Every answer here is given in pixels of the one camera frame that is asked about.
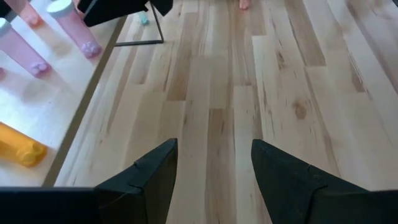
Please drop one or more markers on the amber yellow medicine bottle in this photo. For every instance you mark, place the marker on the amber yellow medicine bottle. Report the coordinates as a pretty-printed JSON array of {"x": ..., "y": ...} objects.
[{"x": 21, "y": 149}]

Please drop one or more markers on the wooden shelf black frame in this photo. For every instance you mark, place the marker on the wooden shelf black frame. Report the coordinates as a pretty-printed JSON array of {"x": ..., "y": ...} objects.
[{"x": 46, "y": 109}]

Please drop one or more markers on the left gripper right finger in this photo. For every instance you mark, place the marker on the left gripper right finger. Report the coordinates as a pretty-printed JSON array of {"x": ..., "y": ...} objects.
[{"x": 289, "y": 193}]

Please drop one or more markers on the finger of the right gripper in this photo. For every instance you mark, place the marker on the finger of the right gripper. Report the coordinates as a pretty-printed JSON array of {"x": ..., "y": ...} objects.
[
  {"x": 163, "y": 6},
  {"x": 112, "y": 9}
]

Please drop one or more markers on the white bottle near shelf leg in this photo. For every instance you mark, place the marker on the white bottle near shelf leg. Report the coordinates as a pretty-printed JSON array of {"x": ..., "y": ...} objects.
[{"x": 143, "y": 19}]

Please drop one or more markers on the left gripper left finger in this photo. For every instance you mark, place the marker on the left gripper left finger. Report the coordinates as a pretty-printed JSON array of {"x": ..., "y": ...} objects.
[{"x": 143, "y": 193}]

